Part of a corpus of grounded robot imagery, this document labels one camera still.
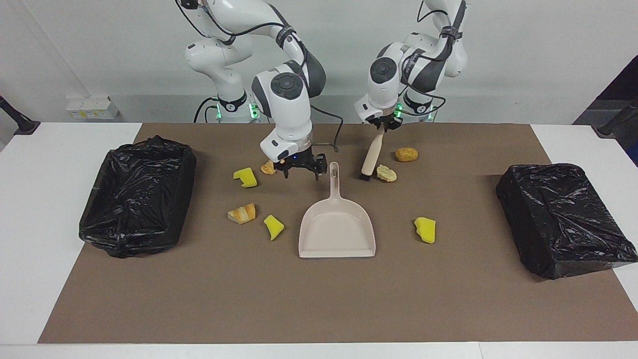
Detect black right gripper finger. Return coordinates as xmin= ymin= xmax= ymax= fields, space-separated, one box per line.
xmin=273 ymin=159 xmax=300 ymax=180
xmin=299 ymin=153 xmax=328 ymax=181

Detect beige hand brush black bristles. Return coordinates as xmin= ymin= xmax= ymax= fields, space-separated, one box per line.
xmin=360 ymin=125 xmax=387 ymax=181

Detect yellow sponge piece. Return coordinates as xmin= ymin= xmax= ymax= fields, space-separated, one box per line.
xmin=263 ymin=215 xmax=285 ymax=242
xmin=233 ymin=168 xmax=258 ymax=188
xmin=414 ymin=217 xmax=437 ymax=244

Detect beige plastic dustpan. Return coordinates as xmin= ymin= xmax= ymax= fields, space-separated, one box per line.
xmin=298 ymin=162 xmax=376 ymax=259

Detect black bag lined bin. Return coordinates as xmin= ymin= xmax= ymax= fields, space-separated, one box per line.
xmin=79 ymin=135 xmax=197 ymax=258
xmin=495 ymin=163 xmax=638 ymax=280

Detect brown table mat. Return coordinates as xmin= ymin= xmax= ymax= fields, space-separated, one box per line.
xmin=38 ymin=123 xmax=638 ymax=344

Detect black stand pole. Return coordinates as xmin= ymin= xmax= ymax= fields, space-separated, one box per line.
xmin=592 ymin=97 xmax=638 ymax=139
xmin=0 ymin=95 xmax=40 ymax=136

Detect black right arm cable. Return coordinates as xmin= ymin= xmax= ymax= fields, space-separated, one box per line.
xmin=174 ymin=0 xmax=345 ymax=153

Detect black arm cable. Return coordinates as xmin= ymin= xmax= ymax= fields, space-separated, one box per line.
xmin=399 ymin=0 xmax=467 ymax=125
xmin=174 ymin=0 xmax=345 ymax=153

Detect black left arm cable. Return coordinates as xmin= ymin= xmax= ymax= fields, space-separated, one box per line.
xmin=399 ymin=0 xmax=467 ymax=125

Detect black base power cable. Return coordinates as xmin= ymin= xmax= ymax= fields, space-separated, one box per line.
xmin=193 ymin=96 xmax=220 ymax=124

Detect white wall socket box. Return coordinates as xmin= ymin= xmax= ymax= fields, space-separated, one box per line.
xmin=66 ymin=96 xmax=120 ymax=120

